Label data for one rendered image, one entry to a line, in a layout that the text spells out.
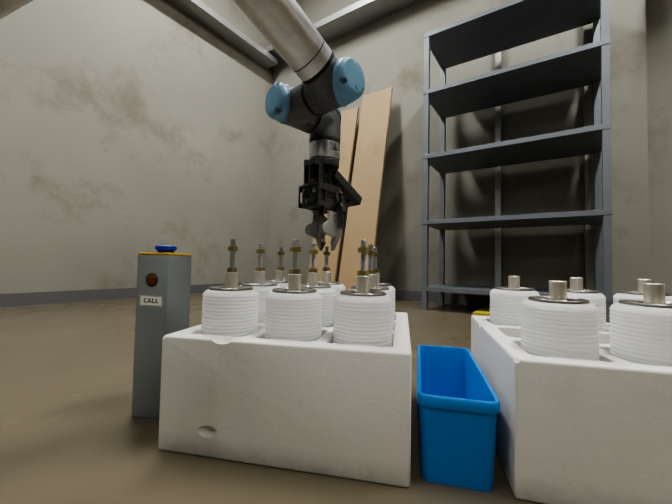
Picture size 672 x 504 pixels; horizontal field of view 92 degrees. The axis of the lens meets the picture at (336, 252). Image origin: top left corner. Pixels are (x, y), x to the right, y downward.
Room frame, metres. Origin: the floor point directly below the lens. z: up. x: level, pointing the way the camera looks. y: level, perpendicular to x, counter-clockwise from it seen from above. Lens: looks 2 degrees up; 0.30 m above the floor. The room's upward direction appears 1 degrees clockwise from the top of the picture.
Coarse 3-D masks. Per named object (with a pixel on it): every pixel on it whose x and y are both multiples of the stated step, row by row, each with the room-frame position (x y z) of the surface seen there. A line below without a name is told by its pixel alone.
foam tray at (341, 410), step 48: (192, 336) 0.52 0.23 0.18; (192, 384) 0.51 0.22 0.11; (240, 384) 0.50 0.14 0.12; (288, 384) 0.48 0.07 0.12; (336, 384) 0.47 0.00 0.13; (384, 384) 0.45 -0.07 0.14; (192, 432) 0.51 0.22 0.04; (240, 432) 0.50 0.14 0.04; (288, 432) 0.48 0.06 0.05; (336, 432) 0.47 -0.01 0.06; (384, 432) 0.45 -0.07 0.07; (384, 480) 0.45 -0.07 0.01
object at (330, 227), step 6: (330, 216) 0.76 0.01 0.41; (336, 216) 0.77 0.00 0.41; (330, 222) 0.76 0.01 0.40; (336, 222) 0.77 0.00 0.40; (324, 228) 0.74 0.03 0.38; (330, 228) 0.76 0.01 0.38; (336, 228) 0.77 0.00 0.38; (330, 234) 0.75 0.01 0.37; (336, 234) 0.77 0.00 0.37; (336, 240) 0.77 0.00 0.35
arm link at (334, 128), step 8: (336, 112) 0.76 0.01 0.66; (328, 120) 0.74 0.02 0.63; (336, 120) 0.76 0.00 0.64; (320, 128) 0.74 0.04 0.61; (328, 128) 0.74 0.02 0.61; (336, 128) 0.76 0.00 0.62; (312, 136) 0.76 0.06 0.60; (320, 136) 0.75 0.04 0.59; (328, 136) 0.75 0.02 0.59; (336, 136) 0.76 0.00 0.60
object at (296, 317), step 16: (272, 304) 0.53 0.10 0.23; (288, 304) 0.51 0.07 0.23; (304, 304) 0.52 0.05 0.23; (320, 304) 0.55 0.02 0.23; (272, 320) 0.52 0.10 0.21; (288, 320) 0.51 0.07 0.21; (304, 320) 0.52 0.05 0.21; (320, 320) 0.55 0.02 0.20; (272, 336) 0.52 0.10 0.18; (288, 336) 0.51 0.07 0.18; (304, 336) 0.52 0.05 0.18; (320, 336) 0.55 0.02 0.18
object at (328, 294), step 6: (312, 288) 0.64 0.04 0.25; (318, 288) 0.64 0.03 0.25; (324, 288) 0.65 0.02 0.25; (330, 288) 0.66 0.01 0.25; (324, 294) 0.64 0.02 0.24; (330, 294) 0.65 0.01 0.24; (324, 300) 0.64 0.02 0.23; (330, 300) 0.65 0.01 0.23; (324, 306) 0.64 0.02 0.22; (330, 306) 0.65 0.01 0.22; (324, 312) 0.64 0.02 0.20; (330, 312) 0.65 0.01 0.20; (324, 318) 0.64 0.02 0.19; (330, 318) 0.65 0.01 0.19; (324, 324) 0.64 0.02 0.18; (330, 324) 0.65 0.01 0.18
